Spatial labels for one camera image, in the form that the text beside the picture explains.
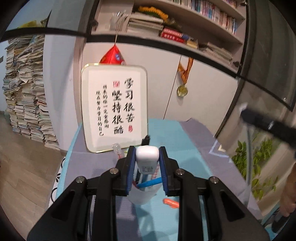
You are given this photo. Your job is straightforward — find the red hanging charm bag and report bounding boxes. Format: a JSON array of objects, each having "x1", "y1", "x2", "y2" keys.
[{"x1": 99, "y1": 44, "x2": 125, "y2": 65}]

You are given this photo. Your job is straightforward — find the gold medal with ribbon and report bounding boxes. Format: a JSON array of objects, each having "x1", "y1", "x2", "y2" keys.
[{"x1": 177, "y1": 57, "x2": 194, "y2": 97}]

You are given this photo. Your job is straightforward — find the blue pen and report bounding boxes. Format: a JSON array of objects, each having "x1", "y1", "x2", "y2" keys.
[{"x1": 137, "y1": 177, "x2": 162, "y2": 189}]

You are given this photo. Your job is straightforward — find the framed calligraphy sign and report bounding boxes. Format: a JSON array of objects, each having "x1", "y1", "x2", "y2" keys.
[{"x1": 81, "y1": 63, "x2": 148, "y2": 153}]

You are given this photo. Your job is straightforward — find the red book on shelf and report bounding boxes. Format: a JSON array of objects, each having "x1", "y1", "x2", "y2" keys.
[{"x1": 159, "y1": 28, "x2": 190, "y2": 43}]

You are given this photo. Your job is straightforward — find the green potted plant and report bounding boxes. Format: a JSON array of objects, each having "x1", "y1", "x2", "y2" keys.
[{"x1": 231, "y1": 138, "x2": 278, "y2": 200}]

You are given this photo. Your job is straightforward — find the grey bookshelf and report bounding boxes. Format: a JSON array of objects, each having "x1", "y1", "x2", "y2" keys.
[{"x1": 91, "y1": 1, "x2": 246, "y2": 72}]

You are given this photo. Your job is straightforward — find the stack of books on shelf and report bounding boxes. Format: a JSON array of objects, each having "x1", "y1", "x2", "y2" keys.
[{"x1": 126, "y1": 12, "x2": 164, "y2": 37}]

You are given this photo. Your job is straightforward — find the orange marker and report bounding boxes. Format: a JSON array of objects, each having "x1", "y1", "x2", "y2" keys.
[{"x1": 163, "y1": 198, "x2": 180, "y2": 209}]

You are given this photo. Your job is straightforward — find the white correction tape dispenser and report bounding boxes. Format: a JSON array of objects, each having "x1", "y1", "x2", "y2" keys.
[{"x1": 135, "y1": 146, "x2": 159, "y2": 175}]

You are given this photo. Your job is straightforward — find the yellow flower garland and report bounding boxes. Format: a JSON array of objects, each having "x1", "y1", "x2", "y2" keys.
[{"x1": 138, "y1": 6, "x2": 169, "y2": 22}]

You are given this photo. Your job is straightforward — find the tall stack of papers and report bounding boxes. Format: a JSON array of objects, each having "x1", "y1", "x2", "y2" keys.
[{"x1": 3, "y1": 35, "x2": 60, "y2": 150}]

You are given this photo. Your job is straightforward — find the person's right hand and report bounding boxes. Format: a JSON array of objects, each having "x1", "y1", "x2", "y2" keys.
[{"x1": 280, "y1": 164, "x2": 296, "y2": 217}]

